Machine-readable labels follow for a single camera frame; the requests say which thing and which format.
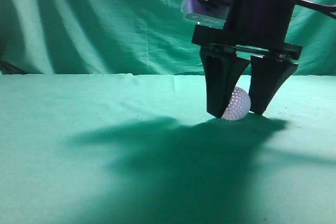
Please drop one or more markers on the white perforated plastic ball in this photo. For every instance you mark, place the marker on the white perforated plastic ball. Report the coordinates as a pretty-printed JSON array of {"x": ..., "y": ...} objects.
[{"x": 239, "y": 105}]

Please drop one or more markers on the green table cloth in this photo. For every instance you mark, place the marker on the green table cloth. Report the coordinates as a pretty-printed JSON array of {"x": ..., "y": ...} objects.
[{"x": 119, "y": 148}]

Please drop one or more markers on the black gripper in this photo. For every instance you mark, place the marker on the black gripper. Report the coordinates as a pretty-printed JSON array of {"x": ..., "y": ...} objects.
[{"x": 260, "y": 24}]

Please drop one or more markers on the green backdrop curtain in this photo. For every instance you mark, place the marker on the green backdrop curtain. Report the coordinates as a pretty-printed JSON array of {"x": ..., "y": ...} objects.
[{"x": 97, "y": 37}]

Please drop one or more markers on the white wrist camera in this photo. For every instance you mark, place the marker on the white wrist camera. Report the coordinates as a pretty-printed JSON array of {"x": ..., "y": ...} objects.
[{"x": 210, "y": 13}]

